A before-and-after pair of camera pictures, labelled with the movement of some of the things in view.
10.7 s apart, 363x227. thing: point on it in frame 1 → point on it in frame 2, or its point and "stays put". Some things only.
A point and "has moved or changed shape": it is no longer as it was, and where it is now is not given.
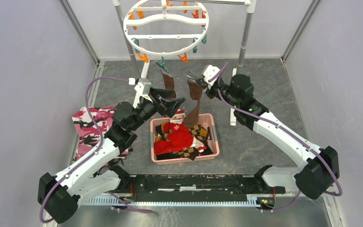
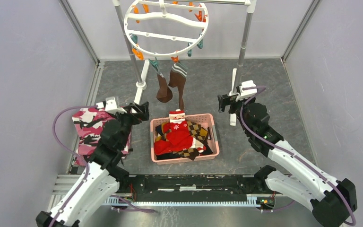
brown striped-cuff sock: x=168 y=83 has moved or changed shape
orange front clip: x=184 y=58 → x=175 y=59
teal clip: x=194 y=48 → x=189 y=51
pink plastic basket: x=210 y=120 stays put
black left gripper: x=170 y=105 → x=142 y=114
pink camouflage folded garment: x=90 y=138 stays put
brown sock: x=191 y=119 → x=178 y=76
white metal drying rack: x=251 y=4 stays put
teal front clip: x=161 y=64 → x=154 y=63
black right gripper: x=208 y=91 → x=224 y=100
